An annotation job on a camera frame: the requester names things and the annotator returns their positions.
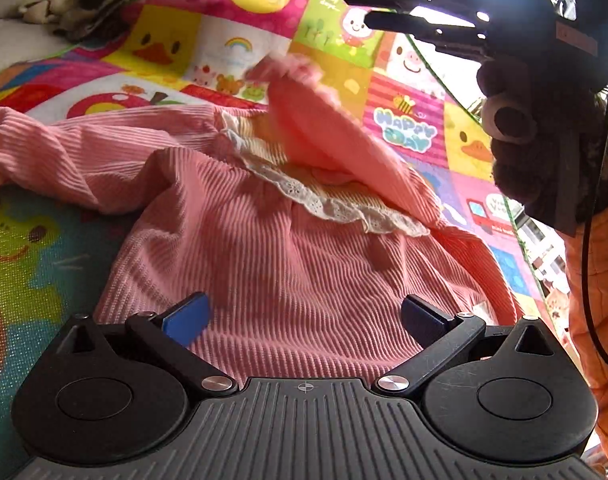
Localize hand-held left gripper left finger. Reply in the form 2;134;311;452
58;291;239;396

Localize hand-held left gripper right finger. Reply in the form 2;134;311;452
374;295;560;396

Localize pink ribbed garment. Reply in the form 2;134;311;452
0;52;527;395

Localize person's right forearm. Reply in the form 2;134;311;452
563;199;608;472

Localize person's right hand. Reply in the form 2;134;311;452
476;59;576;212

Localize white sofa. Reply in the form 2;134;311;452
0;0;134;83

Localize beige plush toy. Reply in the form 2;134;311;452
18;0;77;25

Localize black cable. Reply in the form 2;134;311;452
581;80;608;377

